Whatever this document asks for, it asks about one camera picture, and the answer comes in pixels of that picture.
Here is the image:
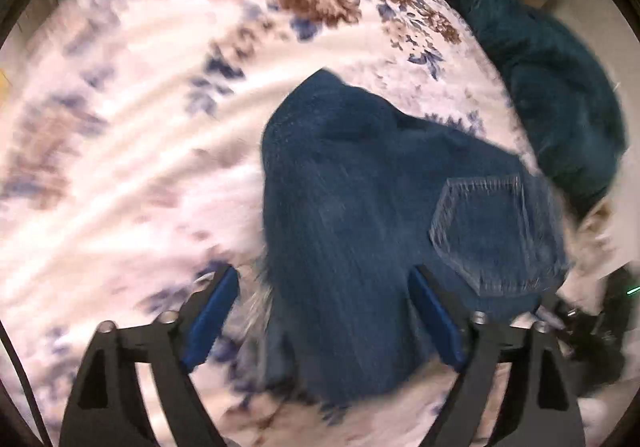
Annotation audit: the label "dark teal fuzzy cloth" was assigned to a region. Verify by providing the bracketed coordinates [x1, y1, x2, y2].
[427, 0, 628, 220]

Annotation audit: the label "black cable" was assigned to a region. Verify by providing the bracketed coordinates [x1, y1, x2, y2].
[0, 319, 53, 447]

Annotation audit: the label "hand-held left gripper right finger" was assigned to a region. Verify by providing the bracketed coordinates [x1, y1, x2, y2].
[407, 264, 586, 447]

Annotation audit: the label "blue denim pants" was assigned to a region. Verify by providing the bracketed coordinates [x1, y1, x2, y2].
[260, 68, 571, 403]

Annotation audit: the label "floral and checked fleece blanket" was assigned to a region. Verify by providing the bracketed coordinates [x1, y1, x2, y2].
[0, 0, 556, 447]

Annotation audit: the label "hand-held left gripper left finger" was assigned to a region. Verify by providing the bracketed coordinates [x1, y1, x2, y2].
[59, 266, 240, 447]

